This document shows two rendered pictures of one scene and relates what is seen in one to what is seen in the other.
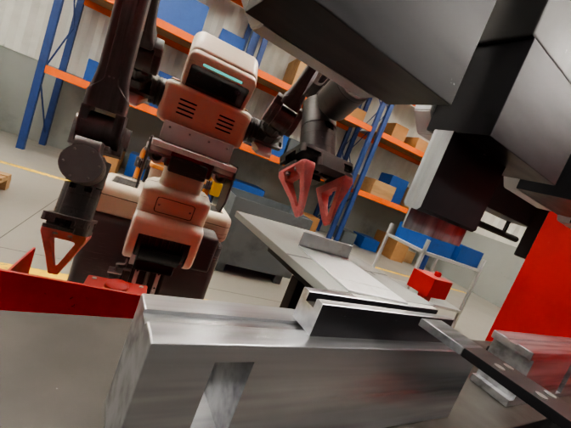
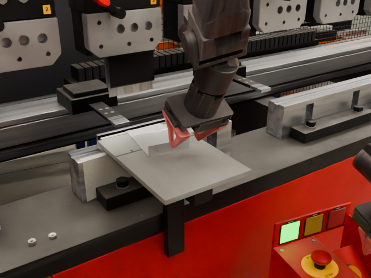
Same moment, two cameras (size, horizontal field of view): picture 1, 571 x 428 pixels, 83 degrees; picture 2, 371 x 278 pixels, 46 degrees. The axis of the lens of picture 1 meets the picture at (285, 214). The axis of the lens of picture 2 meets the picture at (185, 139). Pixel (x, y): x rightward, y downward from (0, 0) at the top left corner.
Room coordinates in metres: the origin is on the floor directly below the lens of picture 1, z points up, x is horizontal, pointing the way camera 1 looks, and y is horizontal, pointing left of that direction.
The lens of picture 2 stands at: (1.20, -0.05, 1.38)
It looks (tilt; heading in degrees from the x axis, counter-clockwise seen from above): 25 degrees down; 179
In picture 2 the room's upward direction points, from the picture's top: straight up
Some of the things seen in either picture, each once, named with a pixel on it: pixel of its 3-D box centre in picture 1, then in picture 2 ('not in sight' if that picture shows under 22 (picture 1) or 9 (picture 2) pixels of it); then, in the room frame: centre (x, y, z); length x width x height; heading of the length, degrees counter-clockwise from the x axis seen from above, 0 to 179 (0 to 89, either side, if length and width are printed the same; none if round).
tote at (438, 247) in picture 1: (424, 239); not in sight; (3.57, -1.53, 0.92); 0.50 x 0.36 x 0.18; 24
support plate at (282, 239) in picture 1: (321, 255); (169, 156); (0.46, -0.07, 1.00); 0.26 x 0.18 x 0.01; 32
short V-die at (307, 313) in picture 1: (382, 318); (142, 132); (0.32, -0.13, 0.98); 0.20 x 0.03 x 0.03; 122
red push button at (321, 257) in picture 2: (115, 291); (320, 261); (0.52, 0.23, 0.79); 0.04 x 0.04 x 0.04
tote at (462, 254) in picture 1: (451, 249); not in sight; (3.72, -1.92, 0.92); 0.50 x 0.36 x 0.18; 24
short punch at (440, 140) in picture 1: (451, 194); (130, 70); (0.33, -0.15, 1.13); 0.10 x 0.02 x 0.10; 122
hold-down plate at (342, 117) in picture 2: not in sight; (334, 123); (0.06, 0.39, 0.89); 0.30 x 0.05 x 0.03; 122
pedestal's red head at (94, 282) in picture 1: (76, 311); (332, 268); (0.50, 0.27, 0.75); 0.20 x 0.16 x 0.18; 113
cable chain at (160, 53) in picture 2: not in sight; (132, 63); (-0.12, -0.19, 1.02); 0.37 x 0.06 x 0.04; 122
